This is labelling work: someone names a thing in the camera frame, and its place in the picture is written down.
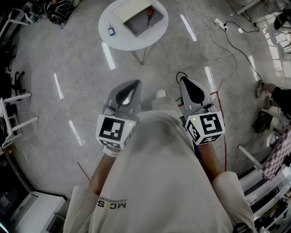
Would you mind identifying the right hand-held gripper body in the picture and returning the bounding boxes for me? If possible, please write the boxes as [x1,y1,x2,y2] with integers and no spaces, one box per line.
[181,103,226,146]

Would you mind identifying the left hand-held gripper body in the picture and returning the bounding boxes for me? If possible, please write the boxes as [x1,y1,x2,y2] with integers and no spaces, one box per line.
[95,104,140,150]

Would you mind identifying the white box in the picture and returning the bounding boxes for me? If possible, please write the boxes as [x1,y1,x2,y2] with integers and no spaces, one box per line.
[111,0,165,38]

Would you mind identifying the red black screwdriver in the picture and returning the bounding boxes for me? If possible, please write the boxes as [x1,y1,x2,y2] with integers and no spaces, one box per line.
[146,8,155,26]

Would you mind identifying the person's left forearm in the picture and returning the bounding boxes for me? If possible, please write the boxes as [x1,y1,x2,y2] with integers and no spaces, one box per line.
[87,147,119,197]

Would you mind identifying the person's right forearm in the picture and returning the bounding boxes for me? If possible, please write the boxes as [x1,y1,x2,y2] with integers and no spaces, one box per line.
[197,142,225,183]

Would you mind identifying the person's beige trousers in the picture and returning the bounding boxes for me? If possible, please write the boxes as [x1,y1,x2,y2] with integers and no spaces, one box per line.
[151,96,183,114]

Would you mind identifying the white wristband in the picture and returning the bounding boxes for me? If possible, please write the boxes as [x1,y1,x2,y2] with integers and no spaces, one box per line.
[102,147,120,157]

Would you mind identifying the white table legs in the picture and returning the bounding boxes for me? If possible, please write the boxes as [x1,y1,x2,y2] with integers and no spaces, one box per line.
[237,144,265,171]

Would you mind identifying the black bag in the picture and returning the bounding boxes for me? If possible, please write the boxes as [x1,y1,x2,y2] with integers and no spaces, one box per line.
[253,111,274,134]

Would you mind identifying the round white table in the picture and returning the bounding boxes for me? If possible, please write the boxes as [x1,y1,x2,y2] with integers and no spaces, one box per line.
[98,0,169,66]

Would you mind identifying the person's beige shirt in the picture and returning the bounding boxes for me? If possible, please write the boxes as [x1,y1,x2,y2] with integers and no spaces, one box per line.
[63,111,257,233]

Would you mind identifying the white power strip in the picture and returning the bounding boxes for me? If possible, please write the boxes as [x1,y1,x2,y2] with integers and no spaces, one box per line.
[213,18,229,31]

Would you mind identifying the pink checkered cloth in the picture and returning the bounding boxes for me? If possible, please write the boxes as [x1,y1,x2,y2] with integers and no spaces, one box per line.
[261,127,291,181]

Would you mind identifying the cluttered white shelf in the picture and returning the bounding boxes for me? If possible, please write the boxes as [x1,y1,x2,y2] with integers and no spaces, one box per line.
[238,170,291,233]

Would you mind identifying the black office chair base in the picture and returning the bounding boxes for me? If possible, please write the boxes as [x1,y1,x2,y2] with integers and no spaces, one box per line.
[6,71,27,94]

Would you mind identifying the black waist device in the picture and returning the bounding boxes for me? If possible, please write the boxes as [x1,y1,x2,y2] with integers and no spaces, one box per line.
[233,222,253,233]

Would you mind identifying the dark computer monitor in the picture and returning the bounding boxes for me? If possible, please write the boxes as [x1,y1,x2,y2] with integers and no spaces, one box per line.
[0,154,31,220]

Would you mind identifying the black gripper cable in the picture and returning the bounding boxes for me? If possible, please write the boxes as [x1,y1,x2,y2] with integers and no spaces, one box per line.
[175,71,188,103]

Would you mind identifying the white floor cable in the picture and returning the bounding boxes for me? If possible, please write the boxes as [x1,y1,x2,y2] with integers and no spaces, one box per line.
[203,15,239,96]

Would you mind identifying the black floor cable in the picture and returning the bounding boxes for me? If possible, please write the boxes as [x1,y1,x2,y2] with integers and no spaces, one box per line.
[224,20,264,81]

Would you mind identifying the white metal table frame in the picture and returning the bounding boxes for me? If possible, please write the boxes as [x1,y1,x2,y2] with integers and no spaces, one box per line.
[0,92,40,148]

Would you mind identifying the tangle of black cables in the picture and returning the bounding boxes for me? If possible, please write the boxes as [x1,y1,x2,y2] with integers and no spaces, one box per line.
[37,0,77,28]

